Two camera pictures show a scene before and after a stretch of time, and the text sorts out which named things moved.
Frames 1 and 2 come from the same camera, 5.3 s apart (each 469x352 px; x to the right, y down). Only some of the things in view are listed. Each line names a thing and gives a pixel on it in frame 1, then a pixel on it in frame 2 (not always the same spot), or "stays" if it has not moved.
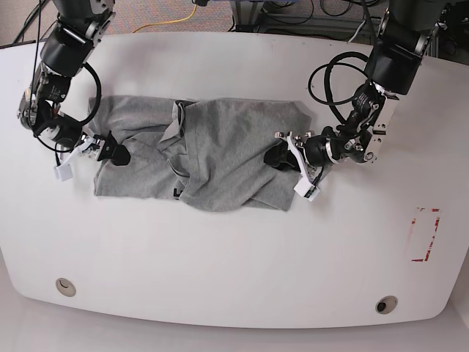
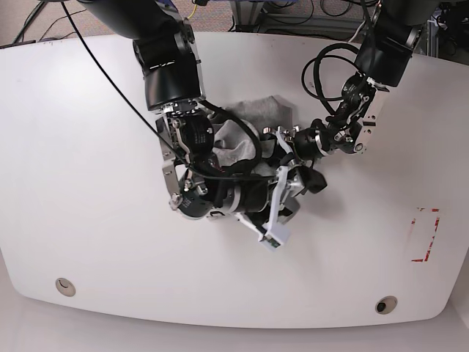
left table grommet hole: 65,287 stays
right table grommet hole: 386,304 stays
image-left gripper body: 97,146 to 266,202
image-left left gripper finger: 120,155 to 313,180
